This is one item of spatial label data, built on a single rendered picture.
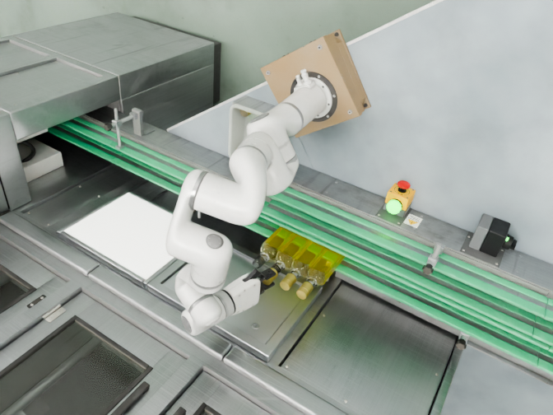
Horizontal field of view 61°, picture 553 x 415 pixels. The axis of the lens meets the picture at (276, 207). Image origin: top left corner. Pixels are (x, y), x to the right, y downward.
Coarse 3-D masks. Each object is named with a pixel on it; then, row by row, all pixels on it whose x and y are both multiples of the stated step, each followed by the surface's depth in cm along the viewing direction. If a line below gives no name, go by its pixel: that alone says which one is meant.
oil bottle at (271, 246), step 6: (282, 228) 156; (276, 234) 154; (282, 234) 154; (288, 234) 154; (294, 234) 156; (270, 240) 151; (276, 240) 151; (282, 240) 151; (264, 246) 148; (270, 246) 148; (276, 246) 149; (264, 252) 148; (270, 252) 147; (276, 252) 148; (270, 258) 148
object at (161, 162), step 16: (80, 128) 194; (96, 128) 196; (112, 144) 187; (128, 144) 188; (144, 160) 180; (160, 160) 181; (176, 176) 173; (320, 240) 151; (352, 256) 147; (384, 272) 142; (416, 288) 139; (448, 304) 135; (496, 320) 131; (528, 336) 127
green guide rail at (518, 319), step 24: (288, 216) 157; (336, 240) 149; (360, 240) 150; (384, 264) 142; (408, 264) 143; (432, 288) 136; (456, 288) 137; (480, 312) 131; (504, 312) 131; (552, 336) 125
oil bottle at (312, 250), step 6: (306, 246) 151; (312, 246) 151; (318, 246) 151; (300, 252) 148; (306, 252) 148; (312, 252) 149; (318, 252) 149; (294, 258) 146; (300, 258) 146; (306, 258) 146; (312, 258) 146; (294, 264) 144; (300, 264) 144; (306, 264) 144; (300, 270) 143; (306, 270) 144; (300, 276) 144
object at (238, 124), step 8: (232, 112) 161; (256, 112) 155; (232, 120) 163; (240, 120) 167; (248, 120) 168; (232, 128) 165; (240, 128) 169; (232, 136) 167; (240, 136) 171; (232, 144) 169; (232, 152) 171
